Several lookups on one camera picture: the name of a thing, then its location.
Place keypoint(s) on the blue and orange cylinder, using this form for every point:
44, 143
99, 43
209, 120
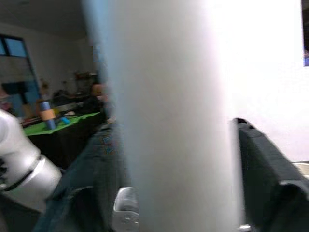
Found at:
47, 113

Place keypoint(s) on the white plastic table leg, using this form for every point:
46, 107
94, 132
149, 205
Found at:
173, 108

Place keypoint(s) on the green table mat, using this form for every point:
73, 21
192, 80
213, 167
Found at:
72, 120

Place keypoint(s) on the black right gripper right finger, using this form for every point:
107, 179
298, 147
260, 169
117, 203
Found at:
270, 183

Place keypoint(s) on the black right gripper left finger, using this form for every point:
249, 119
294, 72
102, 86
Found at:
91, 174

